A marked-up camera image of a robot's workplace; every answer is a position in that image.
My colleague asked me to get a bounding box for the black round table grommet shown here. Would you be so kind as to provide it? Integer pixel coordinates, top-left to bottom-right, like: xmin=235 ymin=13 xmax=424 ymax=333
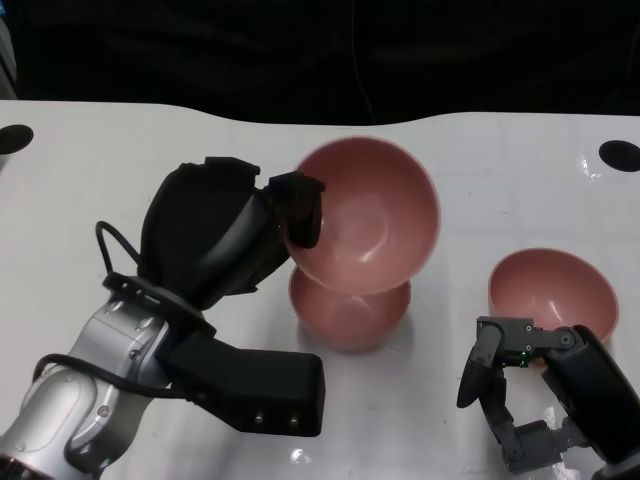
xmin=0 ymin=124 xmax=35 ymax=155
xmin=598 ymin=139 xmax=640 ymax=174

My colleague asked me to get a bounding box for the black cloth backdrop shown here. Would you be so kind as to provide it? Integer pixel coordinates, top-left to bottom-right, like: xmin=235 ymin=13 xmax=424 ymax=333
xmin=0 ymin=0 xmax=640 ymax=129

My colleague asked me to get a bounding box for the pink plastic bowl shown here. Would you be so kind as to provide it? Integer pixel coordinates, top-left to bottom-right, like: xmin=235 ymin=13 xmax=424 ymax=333
xmin=288 ymin=267 xmax=414 ymax=355
xmin=287 ymin=137 xmax=442 ymax=296
xmin=487 ymin=247 xmax=620 ymax=346

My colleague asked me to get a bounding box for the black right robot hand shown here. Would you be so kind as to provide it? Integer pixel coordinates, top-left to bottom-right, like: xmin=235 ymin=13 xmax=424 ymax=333
xmin=455 ymin=314 xmax=640 ymax=475

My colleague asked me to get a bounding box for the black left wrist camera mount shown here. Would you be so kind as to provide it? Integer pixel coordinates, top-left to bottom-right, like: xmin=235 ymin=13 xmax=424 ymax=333
xmin=102 ymin=271 xmax=327 ymax=439

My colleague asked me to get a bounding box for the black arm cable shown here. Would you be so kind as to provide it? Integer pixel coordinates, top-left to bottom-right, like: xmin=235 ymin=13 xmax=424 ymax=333
xmin=32 ymin=219 xmax=201 ymax=401

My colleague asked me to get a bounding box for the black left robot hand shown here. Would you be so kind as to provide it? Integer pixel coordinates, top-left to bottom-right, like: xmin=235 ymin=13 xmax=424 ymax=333
xmin=137 ymin=156 xmax=327 ymax=314

